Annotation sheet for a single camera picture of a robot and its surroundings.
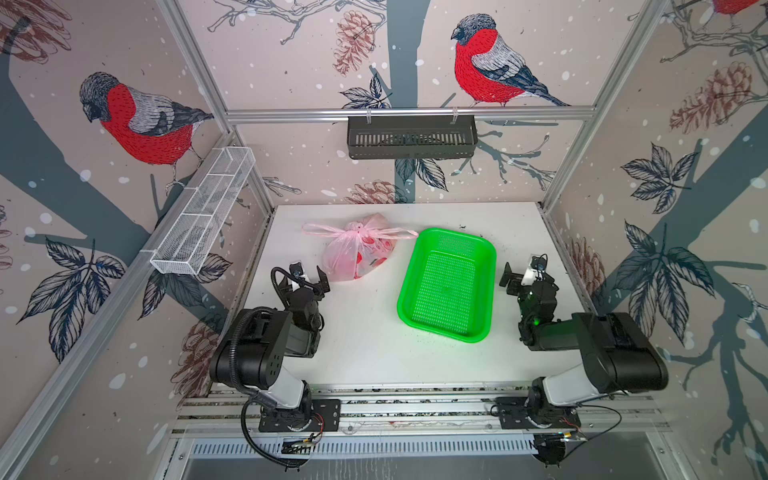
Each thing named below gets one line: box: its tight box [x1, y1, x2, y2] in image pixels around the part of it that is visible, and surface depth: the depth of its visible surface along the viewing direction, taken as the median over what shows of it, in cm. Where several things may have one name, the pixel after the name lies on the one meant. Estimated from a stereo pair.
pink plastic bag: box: [302, 214, 419, 282], surface depth 95 cm
